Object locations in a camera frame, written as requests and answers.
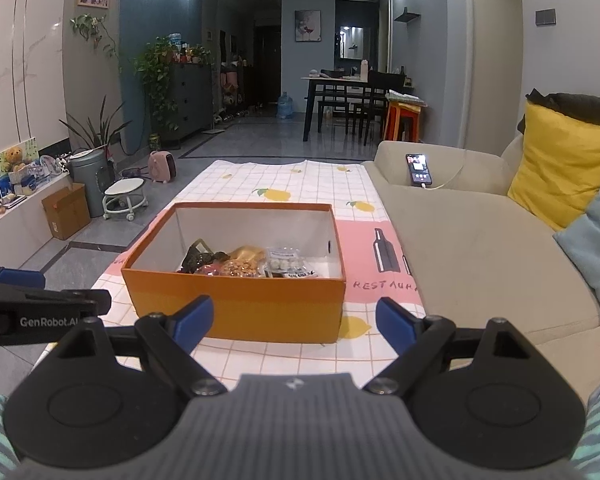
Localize white charging cable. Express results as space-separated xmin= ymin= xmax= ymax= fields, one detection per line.
xmin=420 ymin=160 xmax=473 ymax=192

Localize orange cardboard box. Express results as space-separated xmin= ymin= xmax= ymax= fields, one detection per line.
xmin=121 ymin=202 xmax=348 ymax=345

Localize wall art picture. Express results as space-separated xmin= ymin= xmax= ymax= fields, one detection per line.
xmin=294 ymin=10 xmax=322 ymax=42

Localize brown cardboard carton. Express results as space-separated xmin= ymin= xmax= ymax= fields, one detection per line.
xmin=41 ymin=183 xmax=92 ymax=241

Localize grey trash bin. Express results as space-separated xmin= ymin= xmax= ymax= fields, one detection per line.
xmin=69 ymin=147 xmax=116 ymax=218

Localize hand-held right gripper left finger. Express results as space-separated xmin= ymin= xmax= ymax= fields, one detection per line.
xmin=55 ymin=295 xmax=228 ymax=397

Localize dark drawer cabinet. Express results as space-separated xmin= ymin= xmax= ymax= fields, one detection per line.
xmin=172 ymin=62 xmax=215 ymax=136

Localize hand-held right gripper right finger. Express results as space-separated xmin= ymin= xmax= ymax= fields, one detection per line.
xmin=362 ymin=296 xmax=541 ymax=397

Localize orange plastic stool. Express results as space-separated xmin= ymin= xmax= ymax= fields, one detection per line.
xmin=382 ymin=100 xmax=423 ymax=143

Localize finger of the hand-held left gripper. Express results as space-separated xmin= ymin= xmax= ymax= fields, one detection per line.
xmin=0 ymin=264 xmax=112 ymax=317

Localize teddy bear picture board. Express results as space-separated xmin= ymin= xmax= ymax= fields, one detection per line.
xmin=0 ymin=136 xmax=43 ymax=198

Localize clear packet of pale nuts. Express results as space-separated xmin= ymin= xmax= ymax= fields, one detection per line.
xmin=264 ymin=246 xmax=321 ymax=279

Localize black smartphone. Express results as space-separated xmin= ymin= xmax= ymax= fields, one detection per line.
xmin=405 ymin=153 xmax=433 ymax=187

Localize long leaf potted plant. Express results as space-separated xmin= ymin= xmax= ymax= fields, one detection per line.
xmin=59 ymin=95 xmax=133 ymax=161

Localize trailing green houseplant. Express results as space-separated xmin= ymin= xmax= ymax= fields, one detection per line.
xmin=132 ymin=36 xmax=181 ymax=133

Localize blue water jug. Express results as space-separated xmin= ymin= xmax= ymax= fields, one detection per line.
xmin=276 ymin=91 xmax=296 ymax=120

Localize gold packet of glazed nuts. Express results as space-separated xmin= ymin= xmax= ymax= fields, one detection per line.
xmin=219 ymin=245 xmax=267 ymax=278

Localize beige sofa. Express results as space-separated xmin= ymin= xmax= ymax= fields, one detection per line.
xmin=362 ymin=132 xmax=600 ymax=406

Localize yellow pillow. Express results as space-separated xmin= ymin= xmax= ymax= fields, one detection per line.
xmin=507 ymin=102 xmax=600 ymax=232

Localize dark dining chairs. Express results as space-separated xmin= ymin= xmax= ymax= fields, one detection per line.
xmin=345 ymin=71 xmax=396 ymax=146

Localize checkered lemon print tablecloth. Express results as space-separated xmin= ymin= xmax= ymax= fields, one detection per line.
xmin=32 ymin=159 xmax=426 ymax=386

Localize dark dining table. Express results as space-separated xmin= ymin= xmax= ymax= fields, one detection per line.
xmin=301 ymin=72 xmax=381 ymax=143

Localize white wheeled stool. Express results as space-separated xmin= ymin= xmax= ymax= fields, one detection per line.
xmin=102 ymin=178 xmax=149 ymax=221

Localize dark cushion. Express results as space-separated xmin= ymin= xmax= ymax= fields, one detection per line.
xmin=517 ymin=88 xmax=600 ymax=136

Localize pink space heater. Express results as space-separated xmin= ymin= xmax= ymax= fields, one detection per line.
xmin=147 ymin=150 xmax=177 ymax=183

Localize hanging vine plant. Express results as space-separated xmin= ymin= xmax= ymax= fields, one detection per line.
xmin=70 ymin=14 xmax=121 ymax=61

